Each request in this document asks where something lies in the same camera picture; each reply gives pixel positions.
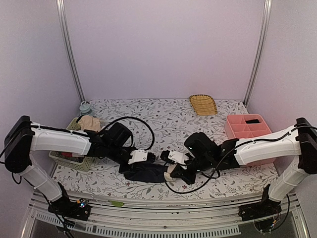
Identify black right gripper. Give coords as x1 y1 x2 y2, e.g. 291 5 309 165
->
170 153 213 185

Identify navy underwear with cream waistband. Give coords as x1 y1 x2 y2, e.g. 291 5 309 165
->
119 162 176 183

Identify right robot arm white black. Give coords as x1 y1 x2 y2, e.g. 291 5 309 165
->
163 118 317 216

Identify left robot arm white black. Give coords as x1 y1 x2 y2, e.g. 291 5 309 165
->
2 116 138 215

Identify cream perforated laundry basket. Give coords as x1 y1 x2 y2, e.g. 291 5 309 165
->
49 118 100 173

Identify beige garment in basket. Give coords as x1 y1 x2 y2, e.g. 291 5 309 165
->
76 115 106 132

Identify floral tablecloth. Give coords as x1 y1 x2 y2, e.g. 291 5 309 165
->
53 99 278 200

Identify red garment in basket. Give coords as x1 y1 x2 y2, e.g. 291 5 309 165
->
61 152 72 157

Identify green tape piece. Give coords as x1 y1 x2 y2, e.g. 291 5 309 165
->
110 201 124 207

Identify mint lidded glass jar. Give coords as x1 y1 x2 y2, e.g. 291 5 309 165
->
79 101 94 116

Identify pink divided organizer box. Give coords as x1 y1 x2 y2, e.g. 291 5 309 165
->
224 114 277 165

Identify yellow woven bamboo tray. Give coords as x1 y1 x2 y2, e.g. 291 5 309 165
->
189 94 217 116

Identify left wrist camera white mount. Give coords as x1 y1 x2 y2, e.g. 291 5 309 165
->
127 149 156 165

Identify left black braided cable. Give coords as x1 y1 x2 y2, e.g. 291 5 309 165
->
99 116 156 151

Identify right black camera cable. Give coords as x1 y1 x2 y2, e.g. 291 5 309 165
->
164 158 223 194

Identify aluminium front rail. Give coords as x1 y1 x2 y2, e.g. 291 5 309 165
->
21 192 313 238

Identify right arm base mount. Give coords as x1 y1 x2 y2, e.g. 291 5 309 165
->
238 200 281 221

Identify left aluminium frame post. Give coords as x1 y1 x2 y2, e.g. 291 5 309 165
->
56 0 86 102

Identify aluminium frame post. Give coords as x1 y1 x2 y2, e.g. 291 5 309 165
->
243 0 272 108
56 0 86 102

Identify right aluminium frame post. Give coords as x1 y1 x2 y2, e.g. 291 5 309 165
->
243 0 272 108

